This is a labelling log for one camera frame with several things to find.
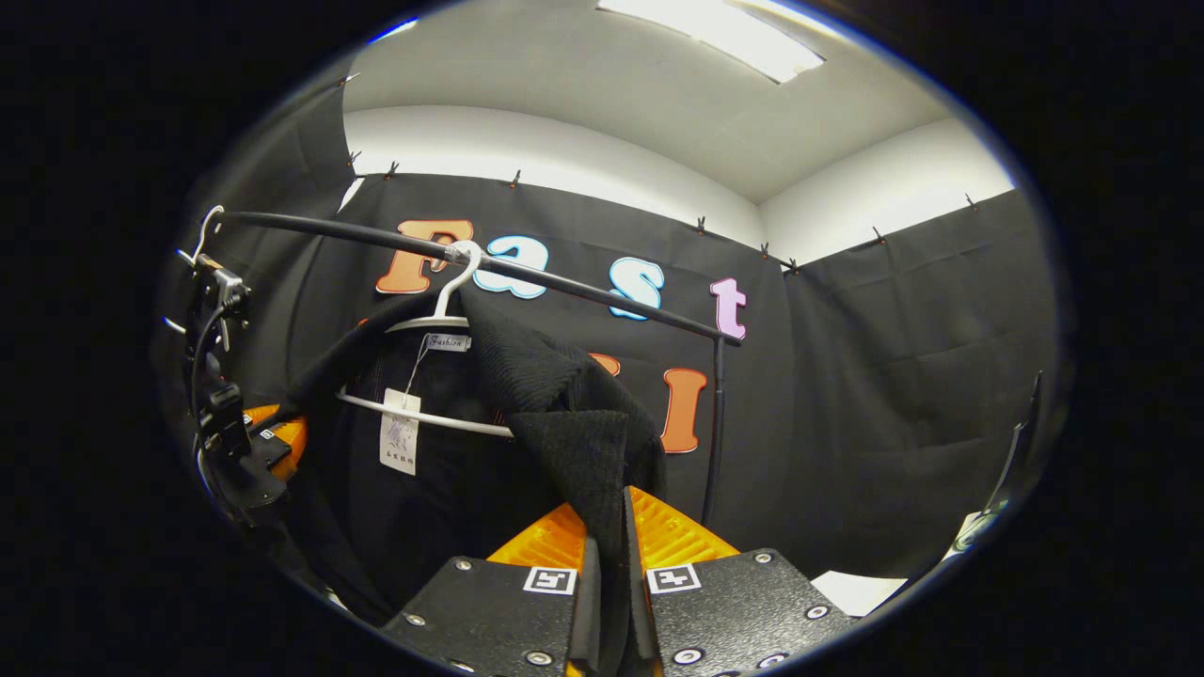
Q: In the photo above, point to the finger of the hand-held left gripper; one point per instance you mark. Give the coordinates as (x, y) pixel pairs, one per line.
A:
(282, 437)

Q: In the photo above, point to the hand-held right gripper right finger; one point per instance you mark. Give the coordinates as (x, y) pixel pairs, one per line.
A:
(640, 621)

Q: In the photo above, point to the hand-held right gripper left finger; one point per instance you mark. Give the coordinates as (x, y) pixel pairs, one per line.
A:
(587, 621)

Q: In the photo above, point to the black jacket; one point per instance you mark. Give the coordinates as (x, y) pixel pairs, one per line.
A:
(451, 508)

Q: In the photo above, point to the white clothes hanger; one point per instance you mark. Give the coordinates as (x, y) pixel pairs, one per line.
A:
(423, 324)
(200, 243)

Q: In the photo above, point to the white paper price tag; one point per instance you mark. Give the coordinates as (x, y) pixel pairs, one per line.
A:
(399, 442)

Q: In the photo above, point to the black garment rack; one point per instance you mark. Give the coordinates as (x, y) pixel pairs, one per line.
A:
(583, 291)

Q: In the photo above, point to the white side table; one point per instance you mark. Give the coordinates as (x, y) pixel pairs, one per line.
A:
(974, 531)

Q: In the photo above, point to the black backdrop cloth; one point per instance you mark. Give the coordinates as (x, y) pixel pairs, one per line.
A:
(894, 376)

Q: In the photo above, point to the black monitor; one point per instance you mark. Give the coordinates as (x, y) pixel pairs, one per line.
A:
(1021, 442)

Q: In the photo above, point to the ceiling light panel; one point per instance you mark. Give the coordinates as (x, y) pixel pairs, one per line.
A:
(734, 33)

